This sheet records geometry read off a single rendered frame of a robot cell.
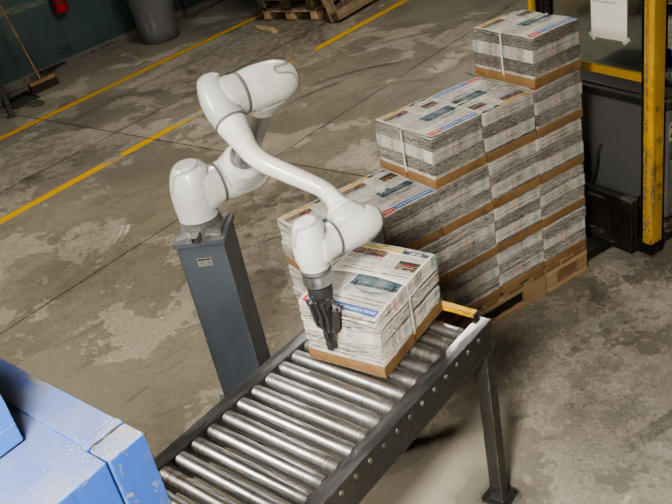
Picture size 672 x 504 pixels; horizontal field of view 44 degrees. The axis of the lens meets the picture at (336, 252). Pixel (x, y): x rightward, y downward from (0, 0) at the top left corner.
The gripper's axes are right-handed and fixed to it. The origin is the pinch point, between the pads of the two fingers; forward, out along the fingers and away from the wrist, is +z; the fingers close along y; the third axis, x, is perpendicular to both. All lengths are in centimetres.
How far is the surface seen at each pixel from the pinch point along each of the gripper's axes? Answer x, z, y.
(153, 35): -450, 78, 650
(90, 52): -396, 82, 703
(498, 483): -39, 83, -29
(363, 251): -32.2, -10.7, 9.5
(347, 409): 11.8, 13.5, -12.9
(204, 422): 36.7, 13.7, 22.9
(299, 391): 12.1, 13.8, 5.8
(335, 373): -0.3, 14.2, 1.5
